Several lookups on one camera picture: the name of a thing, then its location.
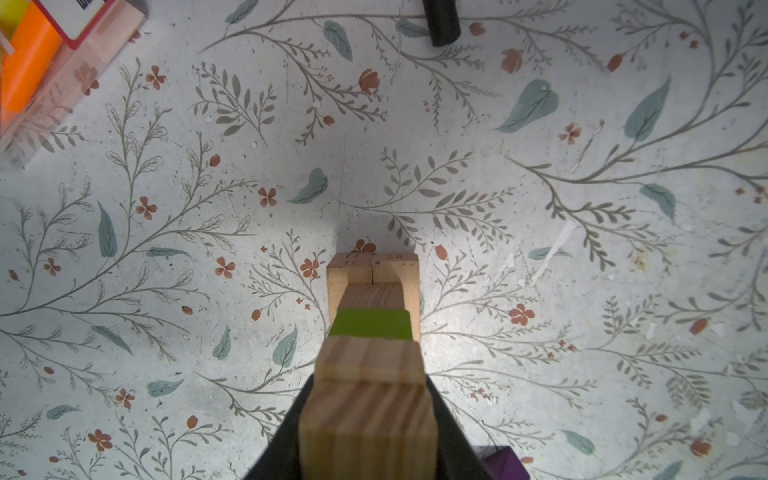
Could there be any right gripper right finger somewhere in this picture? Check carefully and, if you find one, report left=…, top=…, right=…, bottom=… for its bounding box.
left=426, top=376, right=492, bottom=480

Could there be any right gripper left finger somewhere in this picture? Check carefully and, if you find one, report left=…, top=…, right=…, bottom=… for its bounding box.
left=243, top=375, right=314, bottom=480

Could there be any purple block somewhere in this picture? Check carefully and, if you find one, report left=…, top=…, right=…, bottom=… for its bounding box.
left=483, top=446, right=531, bottom=480

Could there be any ridged wood block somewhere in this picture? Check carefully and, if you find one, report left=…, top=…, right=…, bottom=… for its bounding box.
left=314, top=336, right=426, bottom=386
left=298, top=382, right=438, bottom=479

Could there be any green block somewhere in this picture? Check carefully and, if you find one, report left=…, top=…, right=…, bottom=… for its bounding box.
left=328, top=308, right=414, bottom=340

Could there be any wood block numbered 72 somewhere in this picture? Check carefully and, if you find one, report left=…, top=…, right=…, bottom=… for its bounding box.
left=326, top=253, right=374, bottom=325

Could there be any black marker pen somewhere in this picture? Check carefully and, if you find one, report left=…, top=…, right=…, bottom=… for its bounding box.
left=422, top=0, right=461, bottom=47

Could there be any colourful crayon box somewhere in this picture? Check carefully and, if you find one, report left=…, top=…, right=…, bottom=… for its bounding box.
left=1, top=1, right=149, bottom=168

